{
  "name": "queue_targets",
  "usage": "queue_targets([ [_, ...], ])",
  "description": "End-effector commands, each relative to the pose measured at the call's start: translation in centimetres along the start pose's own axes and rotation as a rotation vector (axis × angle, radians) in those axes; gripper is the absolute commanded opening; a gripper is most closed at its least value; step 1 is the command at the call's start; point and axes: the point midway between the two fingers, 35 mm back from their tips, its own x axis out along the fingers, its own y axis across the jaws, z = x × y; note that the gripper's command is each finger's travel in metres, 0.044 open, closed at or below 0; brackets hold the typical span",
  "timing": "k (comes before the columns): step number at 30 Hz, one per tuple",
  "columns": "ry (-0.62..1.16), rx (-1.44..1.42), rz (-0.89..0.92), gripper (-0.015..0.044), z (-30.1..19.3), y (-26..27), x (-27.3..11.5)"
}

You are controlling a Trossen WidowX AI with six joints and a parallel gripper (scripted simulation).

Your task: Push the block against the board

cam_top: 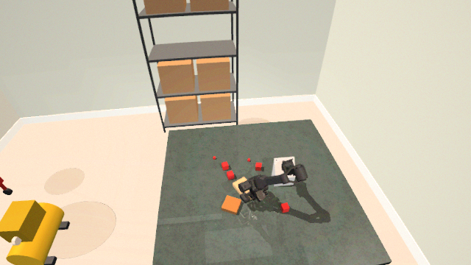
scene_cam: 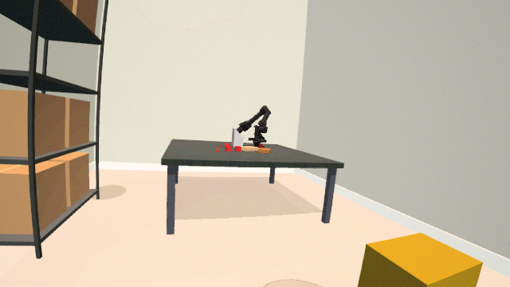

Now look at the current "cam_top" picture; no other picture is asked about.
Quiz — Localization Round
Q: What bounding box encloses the orange block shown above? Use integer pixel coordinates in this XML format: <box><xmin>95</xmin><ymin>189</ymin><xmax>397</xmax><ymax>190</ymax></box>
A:
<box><xmin>222</xmin><ymin>195</ymin><xmax>241</xmax><ymax>215</ymax></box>

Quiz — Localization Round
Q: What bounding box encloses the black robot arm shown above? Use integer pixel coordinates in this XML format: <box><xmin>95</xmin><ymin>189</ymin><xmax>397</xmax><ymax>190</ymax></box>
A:
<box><xmin>238</xmin><ymin>159</ymin><xmax>308</xmax><ymax>202</ymax></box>

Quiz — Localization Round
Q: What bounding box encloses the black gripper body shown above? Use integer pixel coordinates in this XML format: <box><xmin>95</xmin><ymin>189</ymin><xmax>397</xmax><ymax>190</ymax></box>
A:
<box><xmin>240</xmin><ymin>186</ymin><xmax>269</xmax><ymax>203</ymax></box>

